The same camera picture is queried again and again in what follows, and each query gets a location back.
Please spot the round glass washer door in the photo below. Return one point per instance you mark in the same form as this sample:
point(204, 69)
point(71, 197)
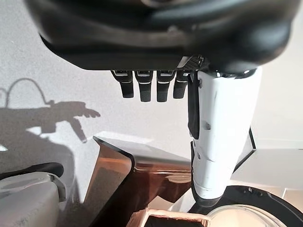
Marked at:
point(260, 208)

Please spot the rectangular wicker basket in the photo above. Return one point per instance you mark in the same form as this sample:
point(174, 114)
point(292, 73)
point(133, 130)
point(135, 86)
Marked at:
point(139, 217)

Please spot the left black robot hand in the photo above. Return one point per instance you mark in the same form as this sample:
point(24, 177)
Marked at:
point(154, 30)

